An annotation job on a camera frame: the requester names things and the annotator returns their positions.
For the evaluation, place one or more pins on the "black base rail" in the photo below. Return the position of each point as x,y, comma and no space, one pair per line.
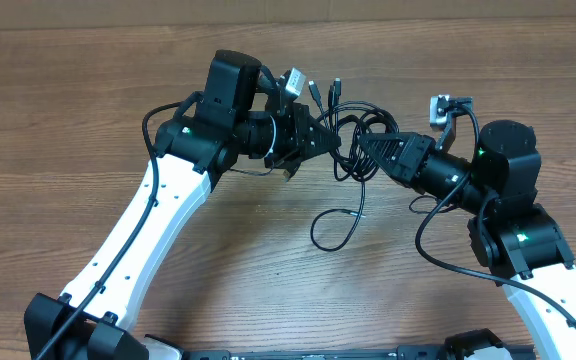
475,344

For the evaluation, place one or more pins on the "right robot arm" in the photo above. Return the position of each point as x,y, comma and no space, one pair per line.
519,246

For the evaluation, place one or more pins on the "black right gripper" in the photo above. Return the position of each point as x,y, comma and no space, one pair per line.
407,158

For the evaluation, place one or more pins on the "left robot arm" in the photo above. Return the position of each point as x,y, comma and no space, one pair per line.
243,110

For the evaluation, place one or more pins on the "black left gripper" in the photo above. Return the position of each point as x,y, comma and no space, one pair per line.
299,125

